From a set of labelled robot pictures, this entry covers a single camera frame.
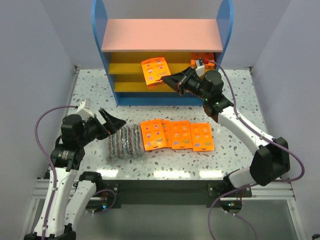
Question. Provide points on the silver scrubber pack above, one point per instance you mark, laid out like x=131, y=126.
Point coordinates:
x=114, y=147
x=124, y=142
x=136, y=142

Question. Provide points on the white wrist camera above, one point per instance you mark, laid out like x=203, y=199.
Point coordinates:
x=200, y=67
x=83, y=109

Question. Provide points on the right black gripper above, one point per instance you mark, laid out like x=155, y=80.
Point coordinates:
x=183, y=81

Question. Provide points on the blue shelf unit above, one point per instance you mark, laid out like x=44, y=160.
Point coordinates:
x=124, y=43

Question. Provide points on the orange sponge pack hidden middle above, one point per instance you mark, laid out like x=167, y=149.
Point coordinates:
x=167, y=132

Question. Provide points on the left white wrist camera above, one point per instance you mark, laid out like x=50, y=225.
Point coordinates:
x=83, y=109

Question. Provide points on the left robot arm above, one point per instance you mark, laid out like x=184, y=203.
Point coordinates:
x=62, y=210

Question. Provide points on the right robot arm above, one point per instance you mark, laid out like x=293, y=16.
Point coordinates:
x=270, y=156

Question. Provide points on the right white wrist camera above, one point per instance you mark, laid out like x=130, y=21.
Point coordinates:
x=200, y=67

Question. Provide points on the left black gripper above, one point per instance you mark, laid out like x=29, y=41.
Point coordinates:
x=101, y=124

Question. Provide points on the orange sponge pack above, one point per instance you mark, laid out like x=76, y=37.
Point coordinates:
x=203, y=55
x=201, y=135
x=180, y=135
x=153, y=70
x=153, y=134

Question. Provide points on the orange sponge pack on shelf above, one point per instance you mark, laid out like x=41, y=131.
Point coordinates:
x=203, y=55

